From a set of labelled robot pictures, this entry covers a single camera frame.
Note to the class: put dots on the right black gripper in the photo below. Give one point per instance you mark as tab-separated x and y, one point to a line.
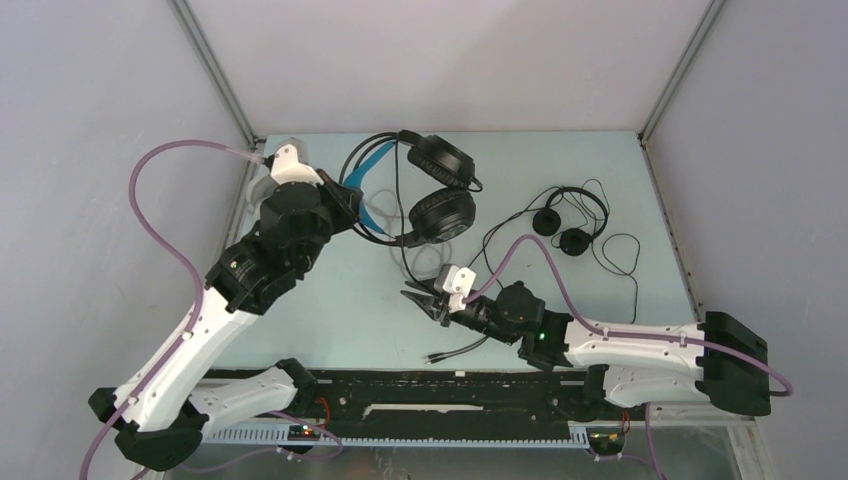
432	304

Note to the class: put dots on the aluminium frame post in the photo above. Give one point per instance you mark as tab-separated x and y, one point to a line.
201	45
704	27

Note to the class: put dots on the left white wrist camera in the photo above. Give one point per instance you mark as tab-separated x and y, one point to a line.
289	163

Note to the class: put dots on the small black on-ear headphones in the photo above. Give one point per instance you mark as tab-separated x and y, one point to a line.
575	220

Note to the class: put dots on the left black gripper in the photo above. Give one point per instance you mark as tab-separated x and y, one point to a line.
346	200

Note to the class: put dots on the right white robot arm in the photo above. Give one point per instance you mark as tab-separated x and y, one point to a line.
717	360

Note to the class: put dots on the black headset with blue band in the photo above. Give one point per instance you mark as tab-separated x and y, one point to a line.
434	220

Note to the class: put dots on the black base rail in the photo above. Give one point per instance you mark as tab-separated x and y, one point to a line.
449	406

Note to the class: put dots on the left aluminium frame post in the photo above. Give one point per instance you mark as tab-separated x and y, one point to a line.
201	45

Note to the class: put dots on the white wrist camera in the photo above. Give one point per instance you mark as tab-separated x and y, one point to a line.
289	163
455	285

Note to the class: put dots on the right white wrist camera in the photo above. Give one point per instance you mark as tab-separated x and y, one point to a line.
455	285

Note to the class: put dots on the right aluminium frame post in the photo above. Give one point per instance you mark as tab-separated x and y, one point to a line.
704	27

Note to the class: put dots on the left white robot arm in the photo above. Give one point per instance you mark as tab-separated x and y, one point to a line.
160	416

